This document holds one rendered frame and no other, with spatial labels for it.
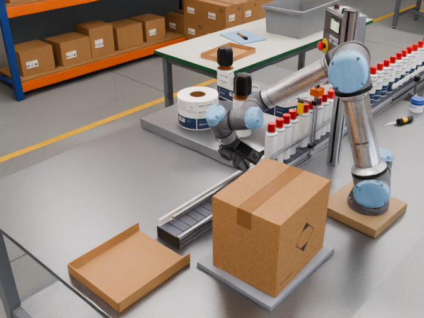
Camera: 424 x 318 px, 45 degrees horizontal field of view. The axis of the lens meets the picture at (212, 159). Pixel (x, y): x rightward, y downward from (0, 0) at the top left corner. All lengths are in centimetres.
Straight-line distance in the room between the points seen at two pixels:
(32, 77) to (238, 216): 421
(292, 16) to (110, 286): 296
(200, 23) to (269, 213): 498
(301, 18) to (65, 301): 271
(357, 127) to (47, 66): 433
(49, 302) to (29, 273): 57
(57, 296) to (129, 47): 404
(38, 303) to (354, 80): 175
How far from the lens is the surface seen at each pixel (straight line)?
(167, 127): 249
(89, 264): 177
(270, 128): 205
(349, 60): 157
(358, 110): 164
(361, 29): 212
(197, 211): 187
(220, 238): 159
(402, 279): 177
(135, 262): 175
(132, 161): 232
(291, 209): 148
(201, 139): 236
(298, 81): 178
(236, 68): 350
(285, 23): 422
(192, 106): 240
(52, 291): 263
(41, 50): 554
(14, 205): 215
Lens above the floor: 196
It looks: 29 degrees down
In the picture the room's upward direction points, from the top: 1 degrees counter-clockwise
